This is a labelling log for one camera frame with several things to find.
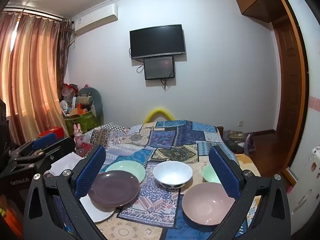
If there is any white plate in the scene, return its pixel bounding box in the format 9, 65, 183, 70
80, 195, 116, 223

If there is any pink bowl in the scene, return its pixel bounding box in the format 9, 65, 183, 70
182, 183, 235, 226

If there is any purple plate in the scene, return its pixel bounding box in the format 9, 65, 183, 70
88, 170, 140, 208

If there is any mint green bowl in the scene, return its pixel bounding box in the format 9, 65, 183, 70
202, 164, 221, 184

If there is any mint green plate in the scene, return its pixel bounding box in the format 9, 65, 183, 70
106, 160, 146, 183

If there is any white patterned bowl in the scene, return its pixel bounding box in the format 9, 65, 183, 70
153, 161, 193, 189

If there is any white folded paper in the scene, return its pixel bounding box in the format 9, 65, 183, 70
49, 152, 82, 176

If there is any red box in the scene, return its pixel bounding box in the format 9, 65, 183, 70
37, 127, 65, 140

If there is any white sticker suitcase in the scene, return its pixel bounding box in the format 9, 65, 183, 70
287, 146, 320, 235

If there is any pink bunny toy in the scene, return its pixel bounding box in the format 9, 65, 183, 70
73, 124, 83, 147

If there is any green cardboard box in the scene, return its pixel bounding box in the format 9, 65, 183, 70
64, 111, 100, 136

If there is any bag on floor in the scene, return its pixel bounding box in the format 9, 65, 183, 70
222, 130, 256, 156

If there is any grey plush toy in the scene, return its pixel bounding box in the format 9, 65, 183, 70
76, 87, 104, 125

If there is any patchwork patterned tablecloth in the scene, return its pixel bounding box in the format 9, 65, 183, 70
53, 119, 262, 240

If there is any orange pink curtain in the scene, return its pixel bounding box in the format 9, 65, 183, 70
1, 12, 67, 144

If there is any wooden door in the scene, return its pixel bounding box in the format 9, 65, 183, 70
272, 0, 309, 185

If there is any white air conditioner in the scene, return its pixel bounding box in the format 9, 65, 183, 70
74, 4, 118, 36

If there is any wooden upper cabinet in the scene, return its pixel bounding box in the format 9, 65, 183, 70
236, 0, 287, 23

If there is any small black wall monitor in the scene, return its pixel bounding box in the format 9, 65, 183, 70
144, 56, 175, 80

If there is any wall mounted black television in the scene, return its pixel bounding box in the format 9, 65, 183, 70
130, 24, 185, 59

